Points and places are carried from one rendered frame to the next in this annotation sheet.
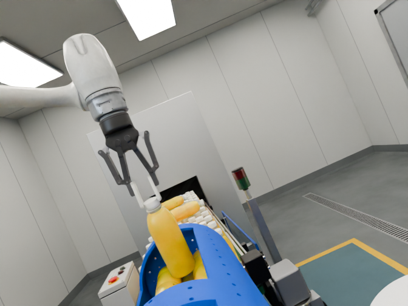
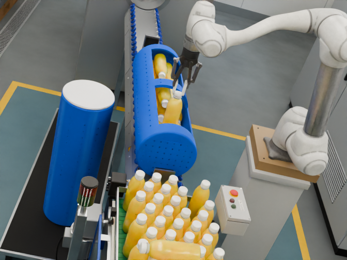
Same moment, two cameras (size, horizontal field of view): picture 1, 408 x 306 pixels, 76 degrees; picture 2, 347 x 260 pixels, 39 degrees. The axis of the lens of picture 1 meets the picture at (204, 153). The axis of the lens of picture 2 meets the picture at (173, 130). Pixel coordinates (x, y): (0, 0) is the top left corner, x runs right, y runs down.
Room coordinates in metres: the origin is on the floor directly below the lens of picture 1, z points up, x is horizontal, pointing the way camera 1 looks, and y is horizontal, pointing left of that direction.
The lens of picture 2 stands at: (2.62, -0.08, 2.46)
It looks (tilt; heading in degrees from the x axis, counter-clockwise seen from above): 34 degrees down; 172
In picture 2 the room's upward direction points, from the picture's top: 18 degrees clockwise
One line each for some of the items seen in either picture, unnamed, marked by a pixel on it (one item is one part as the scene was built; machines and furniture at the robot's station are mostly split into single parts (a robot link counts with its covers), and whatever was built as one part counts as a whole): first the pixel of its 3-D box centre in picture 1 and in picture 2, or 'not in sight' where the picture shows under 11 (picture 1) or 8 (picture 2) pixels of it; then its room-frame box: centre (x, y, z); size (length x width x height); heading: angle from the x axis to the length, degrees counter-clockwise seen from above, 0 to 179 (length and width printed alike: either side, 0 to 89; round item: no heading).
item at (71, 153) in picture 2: not in sight; (76, 157); (0.36, -0.25, 0.59); 0.28 x 0.28 x 0.88
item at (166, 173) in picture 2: not in sight; (161, 179); (0.86, 0.20, 0.99); 0.10 x 0.02 x 0.12; 97
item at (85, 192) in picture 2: (238, 174); (88, 187); (1.28, -0.11, 1.23); 0.06 x 0.06 x 0.04
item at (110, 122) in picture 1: (120, 133); (189, 57); (0.66, 0.17, 1.53); 0.08 x 0.07 x 0.09; 97
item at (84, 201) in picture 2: (243, 183); (86, 196); (1.28, -0.11, 1.18); 0.06 x 0.06 x 0.05
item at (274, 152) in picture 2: not in sight; (282, 145); (0.47, 0.82, 1.08); 0.22 x 0.18 x 0.06; 5
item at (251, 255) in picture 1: (255, 268); (117, 185); (0.93, 0.00, 0.95); 0.10 x 0.07 x 0.10; 97
